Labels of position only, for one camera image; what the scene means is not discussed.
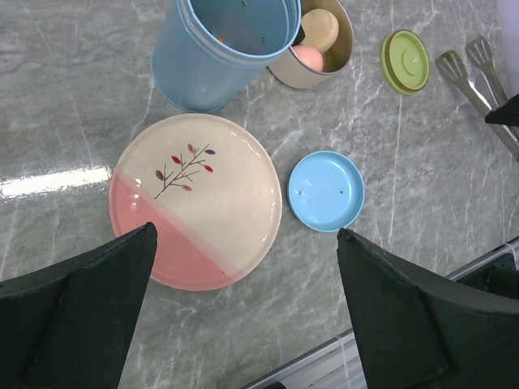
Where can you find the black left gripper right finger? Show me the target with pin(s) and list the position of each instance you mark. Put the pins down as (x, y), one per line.
(417, 329)

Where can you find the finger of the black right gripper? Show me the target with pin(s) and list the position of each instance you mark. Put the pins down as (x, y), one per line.
(507, 114)

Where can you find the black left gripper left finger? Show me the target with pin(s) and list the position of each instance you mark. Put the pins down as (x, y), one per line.
(70, 325)

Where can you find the steel food tongs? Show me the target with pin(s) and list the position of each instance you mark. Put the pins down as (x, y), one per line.
(452, 69)

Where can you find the green round lid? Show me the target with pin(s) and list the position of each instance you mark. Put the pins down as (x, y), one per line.
(404, 62)

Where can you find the pink toy egg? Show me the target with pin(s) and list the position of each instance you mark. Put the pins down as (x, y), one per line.
(310, 56)

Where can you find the cream toy steamed bun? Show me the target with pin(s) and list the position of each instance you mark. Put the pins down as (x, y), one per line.
(321, 29)

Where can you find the beige steel bowl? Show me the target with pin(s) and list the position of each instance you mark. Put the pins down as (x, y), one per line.
(292, 72)

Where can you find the toy sushi roll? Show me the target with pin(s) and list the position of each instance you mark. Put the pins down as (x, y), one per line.
(300, 36)

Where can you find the tall blue lunch container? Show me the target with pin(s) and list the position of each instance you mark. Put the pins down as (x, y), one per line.
(196, 72)

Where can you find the pink and cream plate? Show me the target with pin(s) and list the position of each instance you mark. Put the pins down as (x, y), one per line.
(212, 192)

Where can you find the aluminium mounting rail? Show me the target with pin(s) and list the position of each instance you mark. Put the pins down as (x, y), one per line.
(336, 363)

